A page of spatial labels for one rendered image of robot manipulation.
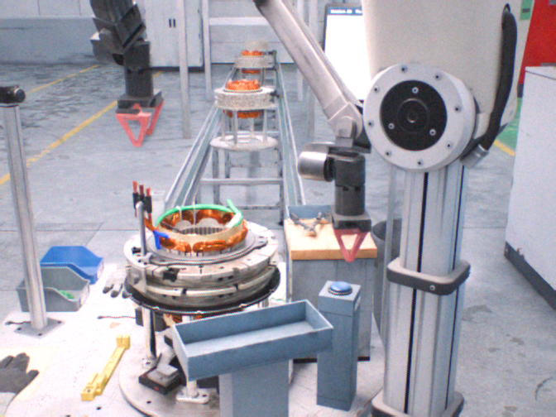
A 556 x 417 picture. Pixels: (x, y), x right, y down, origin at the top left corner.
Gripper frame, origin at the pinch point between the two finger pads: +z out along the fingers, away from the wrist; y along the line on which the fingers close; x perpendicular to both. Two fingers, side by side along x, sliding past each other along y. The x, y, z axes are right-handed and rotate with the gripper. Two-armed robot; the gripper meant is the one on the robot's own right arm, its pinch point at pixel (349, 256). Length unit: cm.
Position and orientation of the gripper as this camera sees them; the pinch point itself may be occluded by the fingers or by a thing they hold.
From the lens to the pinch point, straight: 120.5
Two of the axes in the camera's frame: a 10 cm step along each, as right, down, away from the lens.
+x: 10.0, -0.3, 0.1
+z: 0.3, 9.6, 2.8
